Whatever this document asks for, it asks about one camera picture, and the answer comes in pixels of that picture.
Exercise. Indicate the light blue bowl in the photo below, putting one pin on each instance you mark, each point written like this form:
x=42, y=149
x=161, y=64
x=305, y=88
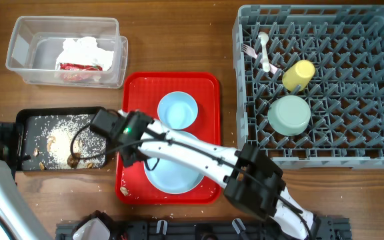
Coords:
x=178, y=110

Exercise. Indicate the white plastic spoon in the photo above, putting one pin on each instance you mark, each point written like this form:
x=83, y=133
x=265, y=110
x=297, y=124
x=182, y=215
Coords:
x=264, y=39

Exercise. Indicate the red serving tray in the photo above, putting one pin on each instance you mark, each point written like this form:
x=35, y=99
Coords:
x=143, y=91

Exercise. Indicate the red strawberry snack wrapper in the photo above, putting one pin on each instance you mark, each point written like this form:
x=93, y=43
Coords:
x=75, y=77

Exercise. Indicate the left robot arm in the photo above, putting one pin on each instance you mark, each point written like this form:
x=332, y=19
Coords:
x=17, y=220

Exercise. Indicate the light blue plate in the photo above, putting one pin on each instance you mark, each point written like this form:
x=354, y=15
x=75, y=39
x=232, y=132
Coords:
x=170, y=177

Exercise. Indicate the white napkin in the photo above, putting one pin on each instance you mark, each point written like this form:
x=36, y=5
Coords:
x=85, y=51

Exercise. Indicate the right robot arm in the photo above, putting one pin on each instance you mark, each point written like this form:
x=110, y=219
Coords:
x=251, y=181

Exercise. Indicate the clear plastic bin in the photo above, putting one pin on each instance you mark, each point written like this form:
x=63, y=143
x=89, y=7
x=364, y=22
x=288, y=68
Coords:
x=37, y=41

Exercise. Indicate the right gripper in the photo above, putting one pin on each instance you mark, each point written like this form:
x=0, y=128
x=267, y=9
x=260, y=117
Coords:
x=132, y=161

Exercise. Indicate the black plastic bin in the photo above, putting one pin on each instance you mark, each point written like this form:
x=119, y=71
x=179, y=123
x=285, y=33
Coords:
x=62, y=111

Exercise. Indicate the light green bowl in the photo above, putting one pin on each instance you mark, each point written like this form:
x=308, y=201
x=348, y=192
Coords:
x=289, y=115

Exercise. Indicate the grey dishwasher rack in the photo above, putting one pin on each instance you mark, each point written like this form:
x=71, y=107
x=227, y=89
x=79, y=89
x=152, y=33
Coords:
x=346, y=94

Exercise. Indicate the white plastic fork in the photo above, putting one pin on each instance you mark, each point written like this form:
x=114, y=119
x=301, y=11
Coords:
x=251, y=52

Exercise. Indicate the yellow plastic cup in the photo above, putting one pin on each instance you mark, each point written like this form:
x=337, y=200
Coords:
x=299, y=74

